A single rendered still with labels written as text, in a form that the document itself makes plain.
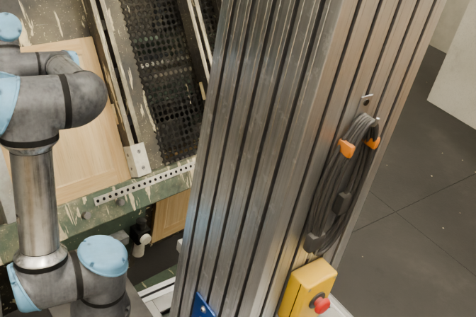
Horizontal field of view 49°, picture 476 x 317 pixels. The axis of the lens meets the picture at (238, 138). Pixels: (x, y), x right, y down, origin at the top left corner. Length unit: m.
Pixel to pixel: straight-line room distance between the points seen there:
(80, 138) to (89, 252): 0.80
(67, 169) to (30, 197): 0.82
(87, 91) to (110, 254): 0.40
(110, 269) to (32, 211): 0.22
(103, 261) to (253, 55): 0.65
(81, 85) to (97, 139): 0.93
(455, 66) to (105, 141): 3.96
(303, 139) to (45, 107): 0.54
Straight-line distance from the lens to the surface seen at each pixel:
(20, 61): 1.50
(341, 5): 0.70
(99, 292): 1.32
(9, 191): 1.90
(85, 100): 1.11
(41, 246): 1.23
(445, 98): 5.47
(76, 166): 2.00
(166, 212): 2.65
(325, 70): 0.74
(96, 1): 2.10
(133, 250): 2.16
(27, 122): 1.10
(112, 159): 2.05
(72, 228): 1.97
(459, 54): 5.35
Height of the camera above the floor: 2.21
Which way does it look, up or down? 33 degrees down
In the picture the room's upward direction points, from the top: 12 degrees clockwise
